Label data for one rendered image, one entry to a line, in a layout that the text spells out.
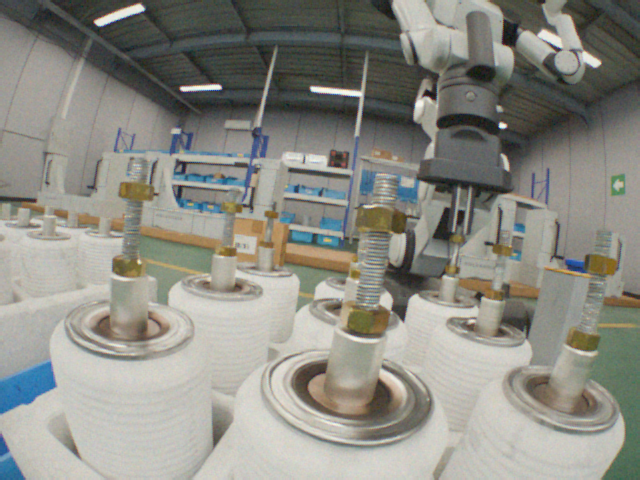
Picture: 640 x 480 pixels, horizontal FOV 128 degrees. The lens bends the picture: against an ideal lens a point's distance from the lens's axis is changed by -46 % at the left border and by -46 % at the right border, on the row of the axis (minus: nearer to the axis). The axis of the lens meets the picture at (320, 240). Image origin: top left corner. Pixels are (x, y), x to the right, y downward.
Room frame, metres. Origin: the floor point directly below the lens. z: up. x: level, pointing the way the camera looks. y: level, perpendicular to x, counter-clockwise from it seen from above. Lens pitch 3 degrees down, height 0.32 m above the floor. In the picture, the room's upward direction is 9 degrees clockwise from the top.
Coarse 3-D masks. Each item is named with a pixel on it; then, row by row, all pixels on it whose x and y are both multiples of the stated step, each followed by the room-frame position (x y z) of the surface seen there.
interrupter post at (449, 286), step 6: (444, 276) 0.33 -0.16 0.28; (444, 282) 0.32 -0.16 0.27; (450, 282) 0.32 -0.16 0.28; (456, 282) 0.32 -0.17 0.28; (444, 288) 0.32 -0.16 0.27; (450, 288) 0.32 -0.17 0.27; (456, 288) 0.32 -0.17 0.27; (444, 294) 0.32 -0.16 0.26; (450, 294) 0.32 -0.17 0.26; (444, 300) 0.32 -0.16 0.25; (450, 300) 0.32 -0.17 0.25
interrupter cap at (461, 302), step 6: (420, 294) 0.33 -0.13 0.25; (426, 294) 0.33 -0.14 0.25; (432, 294) 0.34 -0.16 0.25; (438, 294) 0.35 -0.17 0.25; (426, 300) 0.31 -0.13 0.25; (432, 300) 0.30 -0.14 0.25; (438, 300) 0.31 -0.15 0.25; (456, 300) 0.33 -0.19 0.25; (462, 300) 0.33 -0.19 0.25; (468, 300) 0.33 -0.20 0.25; (450, 306) 0.29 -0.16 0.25; (456, 306) 0.29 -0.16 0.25; (462, 306) 0.29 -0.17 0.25; (468, 306) 0.29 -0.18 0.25; (474, 306) 0.30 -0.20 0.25
